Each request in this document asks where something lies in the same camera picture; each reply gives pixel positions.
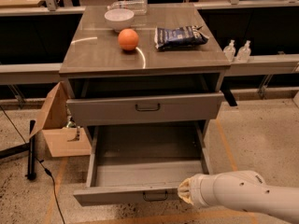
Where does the black cable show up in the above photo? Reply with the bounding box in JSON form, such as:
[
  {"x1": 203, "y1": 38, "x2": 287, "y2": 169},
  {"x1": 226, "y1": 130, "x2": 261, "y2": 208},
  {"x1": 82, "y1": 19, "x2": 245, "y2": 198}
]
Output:
[{"x1": 0, "y1": 105, "x2": 66, "y2": 224}]

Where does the clear pump bottle left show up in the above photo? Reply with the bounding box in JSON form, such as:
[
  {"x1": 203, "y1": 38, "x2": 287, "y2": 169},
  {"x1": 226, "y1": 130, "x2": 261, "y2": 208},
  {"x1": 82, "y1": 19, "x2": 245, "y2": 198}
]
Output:
[{"x1": 223, "y1": 40, "x2": 235, "y2": 62}]

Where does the dark blue chip bag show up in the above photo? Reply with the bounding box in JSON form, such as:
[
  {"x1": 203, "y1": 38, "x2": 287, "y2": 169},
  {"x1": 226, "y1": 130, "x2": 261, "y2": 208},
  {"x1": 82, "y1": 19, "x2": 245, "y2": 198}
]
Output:
[{"x1": 154, "y1": 25, "x2": 209, "y2": 50}]

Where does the grey drawer cabinet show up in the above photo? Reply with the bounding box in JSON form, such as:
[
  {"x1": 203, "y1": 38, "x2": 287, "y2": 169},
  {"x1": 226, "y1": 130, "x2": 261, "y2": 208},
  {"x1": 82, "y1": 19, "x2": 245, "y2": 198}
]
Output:
[{"x1": 58, "y1": 2, "x2": 232, "y2": 146}]

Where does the orange ball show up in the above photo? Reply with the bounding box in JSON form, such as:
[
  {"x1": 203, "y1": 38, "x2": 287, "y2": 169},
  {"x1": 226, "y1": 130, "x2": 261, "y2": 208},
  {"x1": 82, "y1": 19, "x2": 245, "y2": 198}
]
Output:
[{"x1": 118, "y1": 29, "x2": 139, "y2": 51}]

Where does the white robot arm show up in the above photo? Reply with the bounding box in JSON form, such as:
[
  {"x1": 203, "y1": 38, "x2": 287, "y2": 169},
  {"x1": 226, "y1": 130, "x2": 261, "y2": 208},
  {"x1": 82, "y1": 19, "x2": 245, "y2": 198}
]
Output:
[{"x1": 178, "y1": 171, "x2": 299, "y2": 224}]

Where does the brown cardboard box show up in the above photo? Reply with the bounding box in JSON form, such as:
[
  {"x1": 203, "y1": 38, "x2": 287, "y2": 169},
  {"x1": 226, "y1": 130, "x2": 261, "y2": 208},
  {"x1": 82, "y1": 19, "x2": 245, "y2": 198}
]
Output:
[{"x1": 30, "y1": 82, "x2": 92, "y2": 157}]

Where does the black floor stand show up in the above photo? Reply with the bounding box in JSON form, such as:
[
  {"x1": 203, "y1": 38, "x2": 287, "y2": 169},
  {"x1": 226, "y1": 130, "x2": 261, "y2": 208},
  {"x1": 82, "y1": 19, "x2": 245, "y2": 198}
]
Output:
[{"x1": 0, "y1": 119, "x2": 37, "y2": 182}]

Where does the clear pump bottle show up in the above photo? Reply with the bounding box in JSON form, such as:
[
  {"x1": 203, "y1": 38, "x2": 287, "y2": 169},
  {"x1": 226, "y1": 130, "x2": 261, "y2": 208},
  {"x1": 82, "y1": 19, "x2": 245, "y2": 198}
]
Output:
[
  {"x1": 236, "y1": 40, "x2": 251, "y2": 63},
  {"x1": 223, "y1": 40, "x2": 235, "y2": 62}
]

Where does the grey metal railing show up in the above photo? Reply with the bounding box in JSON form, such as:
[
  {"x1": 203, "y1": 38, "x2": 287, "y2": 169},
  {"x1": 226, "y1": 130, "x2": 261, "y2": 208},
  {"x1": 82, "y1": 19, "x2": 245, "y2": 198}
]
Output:
[{"x1": 0, "y1": 0, "x2": 299, "y2": 85}]

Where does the grey top drawer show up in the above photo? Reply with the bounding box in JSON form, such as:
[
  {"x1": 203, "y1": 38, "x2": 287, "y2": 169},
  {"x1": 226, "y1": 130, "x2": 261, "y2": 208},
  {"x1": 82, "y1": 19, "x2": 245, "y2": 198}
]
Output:
[{"x1": 66, "y1": 92, "x2": 224, "y2": 126}]

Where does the clear pump bottle right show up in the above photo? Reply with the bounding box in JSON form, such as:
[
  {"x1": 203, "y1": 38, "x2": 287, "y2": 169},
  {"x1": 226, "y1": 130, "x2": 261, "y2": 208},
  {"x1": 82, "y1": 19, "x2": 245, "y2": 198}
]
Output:
[{"x1": 236, "y1": 40, "x2": 251, "y2": 63}]

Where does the grey drawer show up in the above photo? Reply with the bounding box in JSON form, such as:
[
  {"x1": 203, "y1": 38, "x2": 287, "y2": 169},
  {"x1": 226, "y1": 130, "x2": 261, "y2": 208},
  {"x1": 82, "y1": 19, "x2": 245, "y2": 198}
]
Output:
[
  {"x1": 66, "y1": 92, "x2": 224, "y2": 126},
  {"x1": 74, "y1": 121, "x2": 212, "y2": 206}
]

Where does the white bowl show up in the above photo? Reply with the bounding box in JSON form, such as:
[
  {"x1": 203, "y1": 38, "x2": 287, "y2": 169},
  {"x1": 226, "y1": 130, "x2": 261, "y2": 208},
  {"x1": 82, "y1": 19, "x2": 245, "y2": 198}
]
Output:
[{"x1": 105, "y1": 8, "x2": 135, "y2": 32}]

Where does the clear plastic water bottle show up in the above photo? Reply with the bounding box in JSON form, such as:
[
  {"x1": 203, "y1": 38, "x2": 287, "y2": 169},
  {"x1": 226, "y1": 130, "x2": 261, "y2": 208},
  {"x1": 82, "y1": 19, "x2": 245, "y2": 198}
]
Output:
[{"x1": 107, "y1": 0, "x2": 148, "y2": 15}]

